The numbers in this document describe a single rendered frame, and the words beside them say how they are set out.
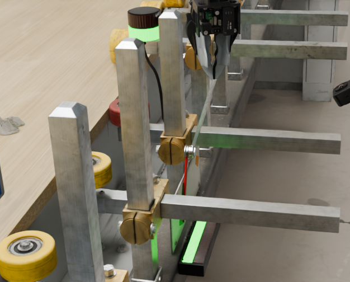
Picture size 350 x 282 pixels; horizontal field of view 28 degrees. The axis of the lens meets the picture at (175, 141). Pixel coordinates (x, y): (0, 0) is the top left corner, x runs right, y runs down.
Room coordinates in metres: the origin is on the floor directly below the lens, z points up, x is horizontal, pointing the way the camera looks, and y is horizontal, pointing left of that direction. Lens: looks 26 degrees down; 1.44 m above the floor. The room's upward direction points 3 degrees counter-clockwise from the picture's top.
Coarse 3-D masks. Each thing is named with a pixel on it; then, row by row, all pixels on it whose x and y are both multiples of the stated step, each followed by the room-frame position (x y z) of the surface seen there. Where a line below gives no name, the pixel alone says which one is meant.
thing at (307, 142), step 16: (160, 128) 1.26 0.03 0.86; (208, 128) 1.25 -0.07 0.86; (224, 128) 1.25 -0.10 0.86; (240, 128) 1.24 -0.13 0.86; (208, 144) 1.23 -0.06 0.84; (224, 144) 1.22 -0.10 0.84; (240, 144) 1.22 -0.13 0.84; (256, 144) 1.21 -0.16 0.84; (272, 144) 1.20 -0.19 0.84; (288, 144) 1.19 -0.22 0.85; (304, 144) 1.19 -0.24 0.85; (320, 144) 1.18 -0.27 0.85; (336, 144) 1.17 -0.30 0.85
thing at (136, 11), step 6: (144, 6) 1.26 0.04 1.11; (132, 12) 1.22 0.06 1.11; (138, 12) 1.22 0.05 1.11; (144, 12) 1.22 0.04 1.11; (150, 12) 1.21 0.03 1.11; (156, 12) 1.22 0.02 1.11; (144, 42) 1.23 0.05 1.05; (144, 48) 1.23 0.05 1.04; (150, 66) 1.23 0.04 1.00; (156, 72) 1.22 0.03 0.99; (162, 96) 1.22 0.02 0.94; (162, 102) 1.22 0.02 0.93; (162, 108) 1.22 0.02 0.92; (162, 114) 1.22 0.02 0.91
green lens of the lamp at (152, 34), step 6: (132, 30) 1.21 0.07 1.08; (138, 30) 1.20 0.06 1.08; (144, 30) 1.20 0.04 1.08; (150, 30) 1.20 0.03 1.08; (156, 30) 1.21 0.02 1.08; (132, 36) 1.21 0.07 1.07; (138, 36) 1.20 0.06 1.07; (144, 36) 1.20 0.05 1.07; (150, 36) 1.20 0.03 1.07; (156, 36) 1.21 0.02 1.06
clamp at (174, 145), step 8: (192, 120) 1.27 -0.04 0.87; (192, 128) 1.25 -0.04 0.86; (160, 136) 1.21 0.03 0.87; (168, 136) 1.20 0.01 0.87; (176, 136) 1.20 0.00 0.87; (184, 136) 1.20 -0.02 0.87; (160, 144) 1.19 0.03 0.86; (168, 144) 1.18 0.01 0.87; (176, 144) 1.17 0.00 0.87; (184, 144) 1.19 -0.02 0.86; (160, 152) 1.18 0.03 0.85; (168, 152) 1.18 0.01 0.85; (176, 152) 1.17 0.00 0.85; (168, 160) 1.18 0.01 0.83; (176, 160) 1.17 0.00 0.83; (184, 160) 1.19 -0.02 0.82
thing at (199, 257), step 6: (210, 222) 1.16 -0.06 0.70; (210, 228) 1.14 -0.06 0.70; (204, 234) 1.12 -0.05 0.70; (210, 234) 1.12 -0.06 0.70; (204, 240) 1.10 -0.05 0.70; (210, 240) 1.10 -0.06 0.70; (198, 246) 1.08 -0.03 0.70; (204, 246) 1.08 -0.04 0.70; (198, 252) 1.06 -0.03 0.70; (204, 252) 1.06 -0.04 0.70; (198, 258) 1.04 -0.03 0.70; (204, 258) 1.04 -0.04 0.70
